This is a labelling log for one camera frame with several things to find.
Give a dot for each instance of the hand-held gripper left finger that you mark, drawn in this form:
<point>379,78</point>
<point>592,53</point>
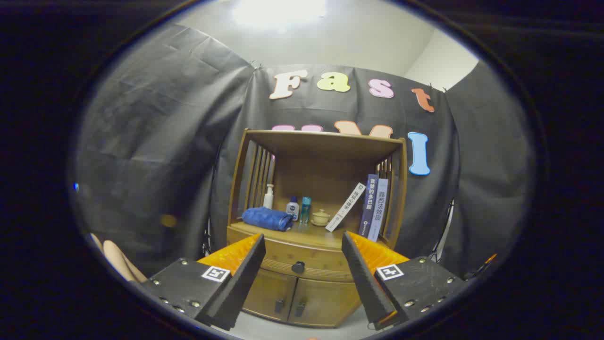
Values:
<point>240,288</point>

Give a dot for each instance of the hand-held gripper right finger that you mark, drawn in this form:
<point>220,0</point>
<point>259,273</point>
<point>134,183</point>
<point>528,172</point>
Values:
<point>365,283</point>

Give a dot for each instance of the wooden drawer with black knob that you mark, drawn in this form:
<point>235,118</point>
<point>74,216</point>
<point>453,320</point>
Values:
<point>283,257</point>

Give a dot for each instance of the wooden countertop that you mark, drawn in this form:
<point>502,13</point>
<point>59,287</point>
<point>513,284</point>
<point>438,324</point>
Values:
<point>311,233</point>

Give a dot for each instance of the wooden cabinet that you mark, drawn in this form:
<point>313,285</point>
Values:
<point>325,170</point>

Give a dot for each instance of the blue folded towel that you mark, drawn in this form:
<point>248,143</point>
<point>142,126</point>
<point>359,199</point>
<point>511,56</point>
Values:
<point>266,218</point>

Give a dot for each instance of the pale purple book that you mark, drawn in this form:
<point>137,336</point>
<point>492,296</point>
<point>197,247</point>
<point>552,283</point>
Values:
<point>378,210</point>

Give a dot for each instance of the dark blue book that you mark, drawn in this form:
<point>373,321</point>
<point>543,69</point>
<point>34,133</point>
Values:
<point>369,205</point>

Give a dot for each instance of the white book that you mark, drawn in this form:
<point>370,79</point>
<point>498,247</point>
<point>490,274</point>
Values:
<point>345,208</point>

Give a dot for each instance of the beige lidded teacup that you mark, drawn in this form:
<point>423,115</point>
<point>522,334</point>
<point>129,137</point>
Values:
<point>321,218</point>

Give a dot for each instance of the white pump bottle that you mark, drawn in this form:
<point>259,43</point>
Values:
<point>268,200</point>

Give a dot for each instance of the white bottle with blue cap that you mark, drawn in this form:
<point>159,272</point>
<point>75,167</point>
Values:
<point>292,210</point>

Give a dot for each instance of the clear blue bottle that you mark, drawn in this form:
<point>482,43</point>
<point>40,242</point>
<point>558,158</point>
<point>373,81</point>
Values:
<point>306,210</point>

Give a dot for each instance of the orange and black tool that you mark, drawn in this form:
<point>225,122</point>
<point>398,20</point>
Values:
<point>488,260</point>

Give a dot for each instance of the beige cardboard tube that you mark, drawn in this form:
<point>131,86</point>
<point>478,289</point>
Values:
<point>118,259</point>

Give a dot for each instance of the black backdrop cloth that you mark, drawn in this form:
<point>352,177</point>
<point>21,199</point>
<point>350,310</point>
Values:
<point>155,141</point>

